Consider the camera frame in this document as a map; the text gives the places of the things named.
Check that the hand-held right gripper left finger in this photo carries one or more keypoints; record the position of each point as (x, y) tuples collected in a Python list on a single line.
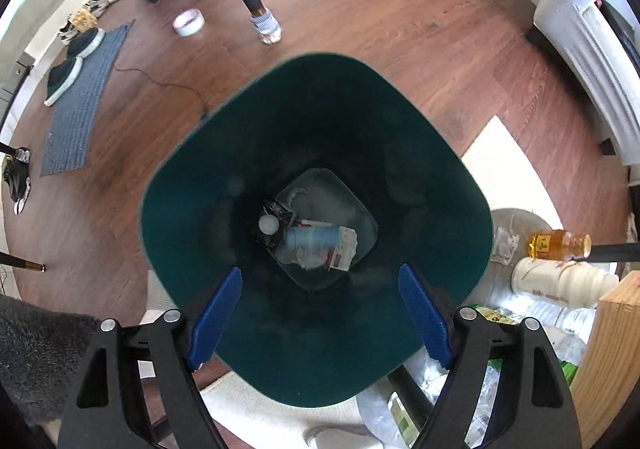
[(220, 319)]

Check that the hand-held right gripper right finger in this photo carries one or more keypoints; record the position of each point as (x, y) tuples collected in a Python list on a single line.
[(425, 314)]

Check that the blue tissue packet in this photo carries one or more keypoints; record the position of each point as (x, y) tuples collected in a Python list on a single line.
[(310, 239)]

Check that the green trash bin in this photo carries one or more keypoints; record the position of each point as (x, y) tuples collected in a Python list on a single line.
[(400, 154)]

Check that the clear plastic bag pile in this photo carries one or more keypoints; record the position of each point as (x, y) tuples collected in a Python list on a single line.
[(380, 409)]

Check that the crumpled tissue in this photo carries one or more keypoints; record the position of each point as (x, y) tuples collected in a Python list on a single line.
[(506, 244)]

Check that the white milk bottle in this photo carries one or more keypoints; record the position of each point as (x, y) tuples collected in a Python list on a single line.
[(555, 281)]

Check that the yellow tea bottle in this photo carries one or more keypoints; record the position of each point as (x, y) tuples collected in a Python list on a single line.
[(550, 245)]

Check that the grey fluffy cloth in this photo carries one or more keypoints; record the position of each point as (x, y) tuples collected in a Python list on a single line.
[(40, 359)]

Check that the wooden box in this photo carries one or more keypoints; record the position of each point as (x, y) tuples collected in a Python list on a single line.
[(610, 344)]

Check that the black leg with gold tip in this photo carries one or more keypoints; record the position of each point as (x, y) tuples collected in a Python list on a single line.
[(22, 263)]

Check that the black and white shoes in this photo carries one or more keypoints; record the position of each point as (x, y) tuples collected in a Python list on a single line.
[(17, 179)]

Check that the grey floor mat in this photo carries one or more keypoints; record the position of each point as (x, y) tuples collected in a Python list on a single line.
[(80, 104)]

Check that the dark shoe with white sole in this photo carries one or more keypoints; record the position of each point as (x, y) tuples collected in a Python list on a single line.
[(85, 45), (62, 81)]

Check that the white tape roll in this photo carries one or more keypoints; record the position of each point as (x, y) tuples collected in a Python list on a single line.
[(187, 22)]

